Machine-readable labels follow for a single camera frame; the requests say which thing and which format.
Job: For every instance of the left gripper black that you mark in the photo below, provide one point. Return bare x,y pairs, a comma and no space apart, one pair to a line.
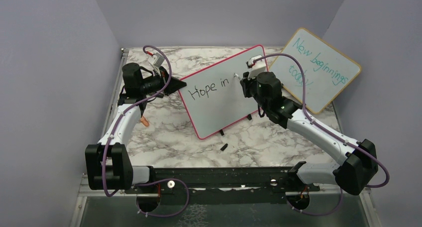
170,84

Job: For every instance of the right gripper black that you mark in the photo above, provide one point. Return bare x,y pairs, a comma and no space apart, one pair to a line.
245,82

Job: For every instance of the red framed whiteboard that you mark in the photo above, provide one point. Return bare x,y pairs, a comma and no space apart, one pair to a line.
213,97

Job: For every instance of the black marker cap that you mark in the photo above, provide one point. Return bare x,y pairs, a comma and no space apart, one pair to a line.
224,147

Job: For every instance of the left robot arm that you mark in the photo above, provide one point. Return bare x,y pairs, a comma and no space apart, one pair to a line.
108,163

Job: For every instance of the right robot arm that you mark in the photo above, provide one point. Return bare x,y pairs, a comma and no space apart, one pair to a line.
355,163

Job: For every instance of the yellow framed whiteboard with writing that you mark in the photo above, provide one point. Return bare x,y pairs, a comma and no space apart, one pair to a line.
313,72

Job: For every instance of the orange marker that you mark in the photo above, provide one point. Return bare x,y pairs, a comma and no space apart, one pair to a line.
144,121

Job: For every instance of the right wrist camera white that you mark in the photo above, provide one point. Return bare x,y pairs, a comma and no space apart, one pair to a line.
256,65

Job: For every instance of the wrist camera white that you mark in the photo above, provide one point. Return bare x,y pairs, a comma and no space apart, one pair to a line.
155,60
256,65

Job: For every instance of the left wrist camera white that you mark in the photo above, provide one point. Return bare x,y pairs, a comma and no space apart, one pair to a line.
155,60

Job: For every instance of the aluminium frame left rail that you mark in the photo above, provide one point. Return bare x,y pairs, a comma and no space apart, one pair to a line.
112,105

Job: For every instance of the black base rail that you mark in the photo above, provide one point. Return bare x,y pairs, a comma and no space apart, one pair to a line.
223,186

